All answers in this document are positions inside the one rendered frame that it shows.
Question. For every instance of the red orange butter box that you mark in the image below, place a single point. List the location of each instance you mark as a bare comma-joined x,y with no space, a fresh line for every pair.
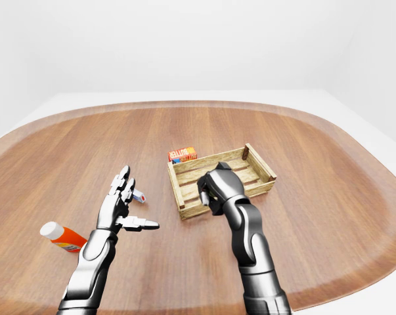
182,154

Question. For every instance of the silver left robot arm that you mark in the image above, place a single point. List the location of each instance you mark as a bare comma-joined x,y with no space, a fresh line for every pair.
86,262

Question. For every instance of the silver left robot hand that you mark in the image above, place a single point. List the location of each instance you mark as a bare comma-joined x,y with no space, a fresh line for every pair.
109,210

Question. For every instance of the wooden slat tray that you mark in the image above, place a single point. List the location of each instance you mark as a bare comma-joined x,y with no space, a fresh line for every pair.
188,178

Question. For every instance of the orange bottle with white cap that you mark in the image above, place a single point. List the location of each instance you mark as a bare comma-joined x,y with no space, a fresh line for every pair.
68,239

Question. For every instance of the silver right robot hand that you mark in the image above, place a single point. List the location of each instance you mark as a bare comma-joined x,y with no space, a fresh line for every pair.
225,183

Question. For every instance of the small white printed box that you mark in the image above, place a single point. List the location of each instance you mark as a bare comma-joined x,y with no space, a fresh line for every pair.
140,197

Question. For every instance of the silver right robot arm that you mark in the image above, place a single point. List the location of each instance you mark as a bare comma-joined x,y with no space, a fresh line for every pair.
253,249

